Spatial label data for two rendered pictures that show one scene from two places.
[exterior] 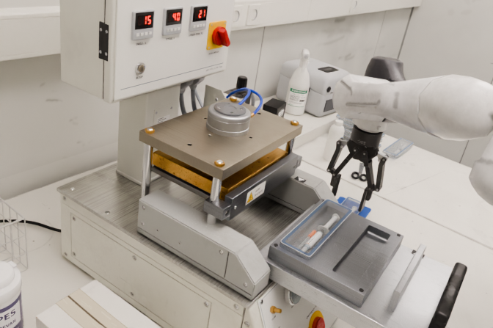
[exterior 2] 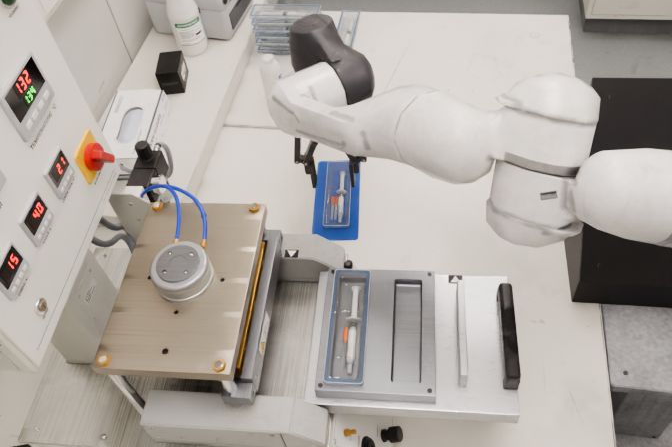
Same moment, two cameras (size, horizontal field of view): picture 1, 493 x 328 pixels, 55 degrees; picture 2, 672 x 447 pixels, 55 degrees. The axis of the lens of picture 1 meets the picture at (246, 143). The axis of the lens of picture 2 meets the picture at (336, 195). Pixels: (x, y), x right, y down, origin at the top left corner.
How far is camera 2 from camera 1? 0.44 m
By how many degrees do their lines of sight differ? 28
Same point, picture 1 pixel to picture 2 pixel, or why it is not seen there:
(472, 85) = (457, 134)
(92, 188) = (59, 410)
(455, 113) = (449, 173)
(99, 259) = not seen: outside the picture
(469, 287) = not seen: hidden behind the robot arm
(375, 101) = (339, 141)
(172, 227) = (198, 432)
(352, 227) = (380, 295)
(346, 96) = (292, 121)
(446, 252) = not seen: hidden behind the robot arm
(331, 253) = (378, 356)
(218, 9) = (72, 130)
